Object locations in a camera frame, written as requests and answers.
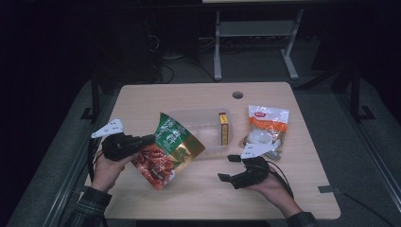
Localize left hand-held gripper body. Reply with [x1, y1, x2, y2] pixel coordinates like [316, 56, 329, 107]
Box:
[91, 117, 149, 163]

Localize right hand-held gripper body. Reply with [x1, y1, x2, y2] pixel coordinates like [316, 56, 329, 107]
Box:
[229, 142, 280, 190]

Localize green snack bag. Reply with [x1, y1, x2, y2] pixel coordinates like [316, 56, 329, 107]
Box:
[131, 112, 206, 191]

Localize yellow box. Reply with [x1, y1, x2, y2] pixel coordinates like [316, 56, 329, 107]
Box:
[218, 112, 230, 147]

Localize clear plastic container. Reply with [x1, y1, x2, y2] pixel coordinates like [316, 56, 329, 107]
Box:
[165, 107, 234, 159]

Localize orange white snack bag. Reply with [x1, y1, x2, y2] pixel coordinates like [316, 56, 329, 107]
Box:
[240, 104, 290, 161]

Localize person's left hand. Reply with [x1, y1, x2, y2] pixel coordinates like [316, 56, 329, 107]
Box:
[90, 150, 140, 193]

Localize person's right hand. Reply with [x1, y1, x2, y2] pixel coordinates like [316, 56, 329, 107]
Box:
[247, 166, 305, 219]

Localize black metal stand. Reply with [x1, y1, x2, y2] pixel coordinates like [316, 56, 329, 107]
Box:
[349, 66, 376, 123]
[79, 69, 102, 123]

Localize grey tape strip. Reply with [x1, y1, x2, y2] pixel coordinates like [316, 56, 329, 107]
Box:
[317, 184, 342, 195]

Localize grey metal stand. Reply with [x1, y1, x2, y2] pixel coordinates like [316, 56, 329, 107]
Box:
[213, 9, 305, 81]

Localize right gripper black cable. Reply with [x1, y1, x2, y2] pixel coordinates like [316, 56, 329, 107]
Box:
[267, 160, 295, 201]

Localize grey metal rail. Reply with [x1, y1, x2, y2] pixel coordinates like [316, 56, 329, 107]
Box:
[334, 92, 401, 204]
[42, 93, 119, 227]

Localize black floor cables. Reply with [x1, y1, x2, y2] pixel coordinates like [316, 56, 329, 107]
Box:
[142, 17, 218, 85]

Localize thin black floor cable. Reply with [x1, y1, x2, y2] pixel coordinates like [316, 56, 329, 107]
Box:
[340, 190, 396, 227]

